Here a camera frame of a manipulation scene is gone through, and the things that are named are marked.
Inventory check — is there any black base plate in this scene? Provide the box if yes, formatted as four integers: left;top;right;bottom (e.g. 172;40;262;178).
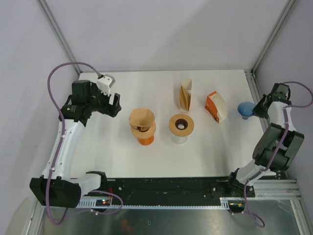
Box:
98;177;244;207

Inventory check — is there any aluminium frame rail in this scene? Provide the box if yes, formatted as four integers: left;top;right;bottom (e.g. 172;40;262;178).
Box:
36;178;301;199

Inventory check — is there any grey cable duct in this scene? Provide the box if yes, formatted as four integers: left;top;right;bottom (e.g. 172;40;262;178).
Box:
77;197;118;209

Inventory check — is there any wooden dripper ring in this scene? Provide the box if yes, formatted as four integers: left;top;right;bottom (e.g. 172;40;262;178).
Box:
168;113;195;137
131;123;157;140

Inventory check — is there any right frame post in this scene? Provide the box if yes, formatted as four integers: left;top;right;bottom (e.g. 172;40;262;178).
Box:
250;0;298;74

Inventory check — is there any orange glass beaker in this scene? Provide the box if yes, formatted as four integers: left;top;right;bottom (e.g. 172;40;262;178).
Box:
137;135;155;146

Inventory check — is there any pink glass dripper cone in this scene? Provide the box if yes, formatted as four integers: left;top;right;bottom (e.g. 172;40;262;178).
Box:
129;117;155;132

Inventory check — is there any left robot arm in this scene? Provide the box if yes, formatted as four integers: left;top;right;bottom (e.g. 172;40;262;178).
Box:
29;74;121;208

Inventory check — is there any white coffee filter pack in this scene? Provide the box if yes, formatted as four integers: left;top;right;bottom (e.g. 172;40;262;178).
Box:
205;91;227;123

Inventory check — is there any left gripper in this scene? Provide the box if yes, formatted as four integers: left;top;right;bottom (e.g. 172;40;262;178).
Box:
86;83;121;118

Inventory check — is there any brown coffee filter pack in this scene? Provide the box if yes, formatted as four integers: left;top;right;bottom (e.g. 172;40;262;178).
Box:
179;79;192;113

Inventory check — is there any blue glass dripper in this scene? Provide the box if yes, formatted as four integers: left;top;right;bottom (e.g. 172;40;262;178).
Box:
237;102;255;120

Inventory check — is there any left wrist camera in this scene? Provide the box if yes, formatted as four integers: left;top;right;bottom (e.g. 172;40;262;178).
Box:
96;74;115;96

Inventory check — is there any left frame post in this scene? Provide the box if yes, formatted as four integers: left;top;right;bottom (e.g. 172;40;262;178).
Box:
36;0;76;62

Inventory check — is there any brown paper coffee filter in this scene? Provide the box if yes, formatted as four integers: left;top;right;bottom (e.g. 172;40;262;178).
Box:
129;108;155;129

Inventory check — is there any frame post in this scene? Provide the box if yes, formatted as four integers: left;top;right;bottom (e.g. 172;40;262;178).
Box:
250;0;298;74
36;0;76;62

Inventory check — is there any clear glass dripper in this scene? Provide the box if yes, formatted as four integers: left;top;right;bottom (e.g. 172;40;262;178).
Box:
172;135;188;144

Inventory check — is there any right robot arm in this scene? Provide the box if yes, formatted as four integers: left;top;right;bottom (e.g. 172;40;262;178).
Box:
225;82;304;196

